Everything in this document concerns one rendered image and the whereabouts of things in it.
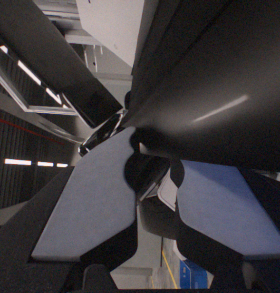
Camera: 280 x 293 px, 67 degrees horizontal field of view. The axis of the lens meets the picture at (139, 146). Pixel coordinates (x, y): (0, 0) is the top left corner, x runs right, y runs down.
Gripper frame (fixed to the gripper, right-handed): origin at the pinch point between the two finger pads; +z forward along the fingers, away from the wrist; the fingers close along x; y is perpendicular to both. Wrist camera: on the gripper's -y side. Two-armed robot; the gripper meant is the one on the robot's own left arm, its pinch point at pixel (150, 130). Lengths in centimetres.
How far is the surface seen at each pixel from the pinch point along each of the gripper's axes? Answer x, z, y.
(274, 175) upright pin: 20.1, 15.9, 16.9
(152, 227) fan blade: 1.1, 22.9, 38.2
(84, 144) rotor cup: -8.3, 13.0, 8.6
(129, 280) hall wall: -105, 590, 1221
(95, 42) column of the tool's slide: -19, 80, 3
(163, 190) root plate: 2.1, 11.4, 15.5
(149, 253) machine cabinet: 4, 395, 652
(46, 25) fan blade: -15.7, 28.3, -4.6
